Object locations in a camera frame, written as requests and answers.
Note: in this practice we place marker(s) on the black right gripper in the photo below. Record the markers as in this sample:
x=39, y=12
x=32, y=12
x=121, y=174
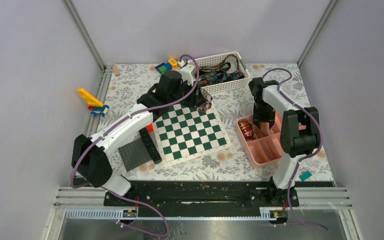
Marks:
x=258, y=118

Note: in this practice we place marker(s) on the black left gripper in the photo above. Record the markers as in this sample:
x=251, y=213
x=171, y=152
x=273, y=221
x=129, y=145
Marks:
x=196, y=96

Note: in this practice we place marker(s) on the brown floral patterned tie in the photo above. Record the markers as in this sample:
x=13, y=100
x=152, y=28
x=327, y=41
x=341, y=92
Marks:
x=204, y=101

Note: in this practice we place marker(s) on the pink divided organizer tray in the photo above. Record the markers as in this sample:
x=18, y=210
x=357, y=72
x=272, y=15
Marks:
x=265, y=147

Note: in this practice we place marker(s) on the white perforated plastic basket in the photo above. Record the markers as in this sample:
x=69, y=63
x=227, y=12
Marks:
x=228, y=62

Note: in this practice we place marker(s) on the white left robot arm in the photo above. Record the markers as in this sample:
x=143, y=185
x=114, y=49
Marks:
x=90, y=159

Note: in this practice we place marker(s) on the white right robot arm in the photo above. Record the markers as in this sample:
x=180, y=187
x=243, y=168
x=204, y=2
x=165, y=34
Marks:
x=300, y=130

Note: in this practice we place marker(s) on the rolled red patterned tie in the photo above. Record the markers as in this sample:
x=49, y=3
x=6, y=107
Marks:
x=246, y=129

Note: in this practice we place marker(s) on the colourful lego block vehicle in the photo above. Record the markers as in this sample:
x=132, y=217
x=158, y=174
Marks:
x=171, y=64

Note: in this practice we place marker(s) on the small red block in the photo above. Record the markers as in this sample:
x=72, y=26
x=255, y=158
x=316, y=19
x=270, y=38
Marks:
x=150, y=128

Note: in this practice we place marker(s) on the blue patterned tie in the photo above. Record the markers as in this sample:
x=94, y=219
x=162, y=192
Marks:
x=218, y=77

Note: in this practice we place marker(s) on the green white chessboard mat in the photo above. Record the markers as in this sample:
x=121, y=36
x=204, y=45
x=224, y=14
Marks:
x=184, y=133

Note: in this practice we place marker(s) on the wooden cylinder block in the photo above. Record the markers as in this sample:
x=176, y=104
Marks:
x=116, y=71

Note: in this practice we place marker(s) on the grey lego baseplate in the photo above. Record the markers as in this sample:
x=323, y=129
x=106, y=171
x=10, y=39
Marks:
x=134, y=154

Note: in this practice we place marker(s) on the yellow toy crane car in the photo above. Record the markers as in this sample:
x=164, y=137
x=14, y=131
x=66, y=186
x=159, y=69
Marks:
x=95, y=106

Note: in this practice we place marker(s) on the small teal block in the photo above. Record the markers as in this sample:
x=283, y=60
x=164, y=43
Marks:
x=305, y=176

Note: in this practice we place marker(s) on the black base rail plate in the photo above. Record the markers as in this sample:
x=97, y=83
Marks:
x=207, y=198

